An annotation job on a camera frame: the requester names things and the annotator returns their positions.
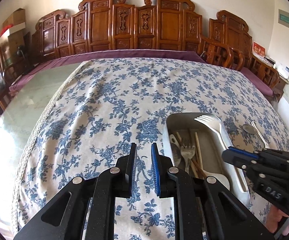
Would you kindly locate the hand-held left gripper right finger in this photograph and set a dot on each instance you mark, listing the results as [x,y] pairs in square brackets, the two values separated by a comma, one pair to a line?
[155,170]

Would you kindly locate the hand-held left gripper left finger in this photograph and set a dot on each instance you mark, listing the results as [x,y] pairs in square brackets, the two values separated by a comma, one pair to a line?
[134,165]

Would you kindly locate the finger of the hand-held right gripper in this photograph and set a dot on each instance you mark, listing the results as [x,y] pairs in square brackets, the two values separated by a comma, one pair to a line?
[237,157]

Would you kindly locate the white plastic ladle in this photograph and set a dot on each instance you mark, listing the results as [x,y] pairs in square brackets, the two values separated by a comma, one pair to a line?
[218,180]

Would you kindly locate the metal tray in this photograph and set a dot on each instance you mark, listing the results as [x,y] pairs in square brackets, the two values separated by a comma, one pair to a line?
[209,140]

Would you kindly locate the large metal serving fork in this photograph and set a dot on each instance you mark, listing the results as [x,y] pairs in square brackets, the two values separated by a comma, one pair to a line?
[213,127]

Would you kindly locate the brown wooden chopstick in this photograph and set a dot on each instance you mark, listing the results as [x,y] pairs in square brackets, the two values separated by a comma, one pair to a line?
[199,168]

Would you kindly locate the person's right hand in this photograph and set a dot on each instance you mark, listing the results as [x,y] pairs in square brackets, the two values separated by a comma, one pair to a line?
[275,217]

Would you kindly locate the metal spoon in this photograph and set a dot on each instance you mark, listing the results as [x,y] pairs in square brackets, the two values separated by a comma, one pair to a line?
[249,128]

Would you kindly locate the blue floral tablecloth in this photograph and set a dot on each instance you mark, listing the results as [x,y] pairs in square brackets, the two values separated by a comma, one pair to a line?
[109,105]

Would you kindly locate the wooden armchair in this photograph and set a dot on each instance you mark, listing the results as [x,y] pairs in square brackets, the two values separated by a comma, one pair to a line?
[264,71]
[219,53]

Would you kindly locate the white box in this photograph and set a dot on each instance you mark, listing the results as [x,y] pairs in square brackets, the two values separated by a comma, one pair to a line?
[283,71]

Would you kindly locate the red card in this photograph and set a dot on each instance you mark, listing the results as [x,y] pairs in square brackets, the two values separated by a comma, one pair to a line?
[258,48]

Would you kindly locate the purple cloth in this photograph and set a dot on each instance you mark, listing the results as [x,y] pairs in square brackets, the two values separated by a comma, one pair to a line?
[139,53]

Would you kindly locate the carved wooden bench back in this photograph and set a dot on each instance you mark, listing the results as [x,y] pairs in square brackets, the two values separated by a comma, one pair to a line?
[50,35]
[100,22]
[234,32]
[169,20]

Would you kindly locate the black desk lamp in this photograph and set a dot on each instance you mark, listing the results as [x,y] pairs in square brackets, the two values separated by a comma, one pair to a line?
[21,51]

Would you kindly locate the cardboard box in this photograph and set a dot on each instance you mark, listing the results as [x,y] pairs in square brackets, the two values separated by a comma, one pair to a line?
[14,20]

